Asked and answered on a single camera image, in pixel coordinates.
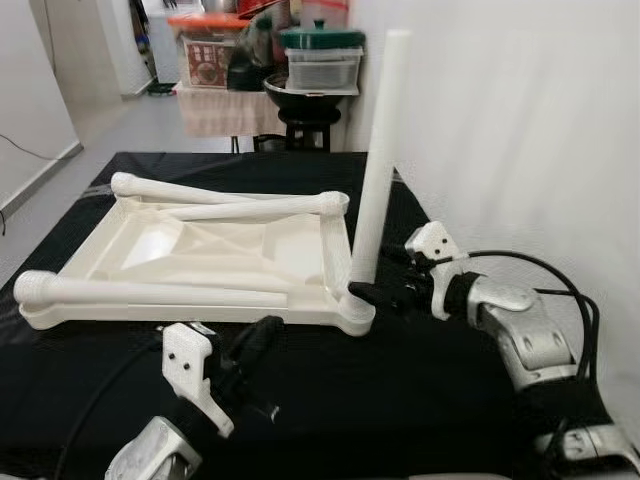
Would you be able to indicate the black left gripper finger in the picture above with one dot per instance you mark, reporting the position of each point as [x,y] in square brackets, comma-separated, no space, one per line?
[260,338]

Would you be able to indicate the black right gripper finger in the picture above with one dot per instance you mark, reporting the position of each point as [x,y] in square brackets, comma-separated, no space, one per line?
[372,295]

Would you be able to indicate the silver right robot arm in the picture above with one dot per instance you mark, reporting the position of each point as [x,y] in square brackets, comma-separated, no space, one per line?
[520,330]

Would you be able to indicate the white plastic children table top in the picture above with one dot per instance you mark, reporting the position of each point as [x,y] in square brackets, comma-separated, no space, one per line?
[200,250]

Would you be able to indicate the beige side table cloth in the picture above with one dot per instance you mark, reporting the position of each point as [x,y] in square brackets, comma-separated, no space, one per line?
[225,112]

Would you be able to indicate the clear plastic storage container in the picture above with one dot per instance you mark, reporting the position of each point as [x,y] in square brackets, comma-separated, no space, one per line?
[322,70]

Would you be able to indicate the green pot lid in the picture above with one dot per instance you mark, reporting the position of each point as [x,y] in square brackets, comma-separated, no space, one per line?
[322,38]

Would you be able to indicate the orange lidded storage box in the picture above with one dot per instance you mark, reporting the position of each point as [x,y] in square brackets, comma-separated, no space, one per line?
[208,60]

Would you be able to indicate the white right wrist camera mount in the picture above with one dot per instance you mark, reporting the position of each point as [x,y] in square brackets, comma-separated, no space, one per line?
[432,245]

